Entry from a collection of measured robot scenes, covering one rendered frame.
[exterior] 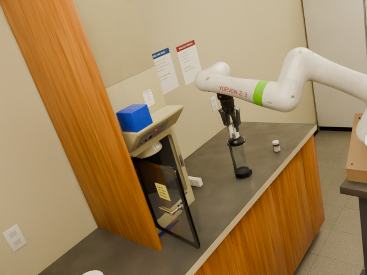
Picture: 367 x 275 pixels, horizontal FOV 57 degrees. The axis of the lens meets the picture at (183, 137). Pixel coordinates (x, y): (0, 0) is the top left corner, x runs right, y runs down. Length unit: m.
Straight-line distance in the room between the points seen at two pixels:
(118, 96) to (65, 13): 0.40
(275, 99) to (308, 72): 0.17
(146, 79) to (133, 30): 0.22
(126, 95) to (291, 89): 0.70
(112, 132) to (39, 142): 0.51
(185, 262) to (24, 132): 0.95
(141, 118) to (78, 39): 0.40
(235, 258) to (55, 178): 1.00
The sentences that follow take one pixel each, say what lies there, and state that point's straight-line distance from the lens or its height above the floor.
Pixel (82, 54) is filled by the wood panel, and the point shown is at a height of 1.87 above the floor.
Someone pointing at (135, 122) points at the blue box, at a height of 1.55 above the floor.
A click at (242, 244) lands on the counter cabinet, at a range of 1.90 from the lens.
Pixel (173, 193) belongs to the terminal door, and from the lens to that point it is 1.40.
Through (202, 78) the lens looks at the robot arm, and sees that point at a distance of 1.68.
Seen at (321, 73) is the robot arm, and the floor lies 1.53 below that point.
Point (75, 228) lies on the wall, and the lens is 1.98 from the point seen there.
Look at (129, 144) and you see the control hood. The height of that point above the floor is 1.45.
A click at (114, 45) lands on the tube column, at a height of 1.86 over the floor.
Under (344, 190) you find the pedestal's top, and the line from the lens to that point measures 1.85.
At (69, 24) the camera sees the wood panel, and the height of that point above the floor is 1.98.
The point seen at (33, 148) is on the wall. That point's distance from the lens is 1.79.
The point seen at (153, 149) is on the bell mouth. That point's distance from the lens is 1.67.
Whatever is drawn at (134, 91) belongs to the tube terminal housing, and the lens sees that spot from 1.56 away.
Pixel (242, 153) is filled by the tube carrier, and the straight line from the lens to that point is 1.95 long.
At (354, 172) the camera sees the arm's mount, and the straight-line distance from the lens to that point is 1.85.
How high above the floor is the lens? 1.96
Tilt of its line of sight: 21 degrees down
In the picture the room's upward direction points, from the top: 16 degrees counter-clockwise
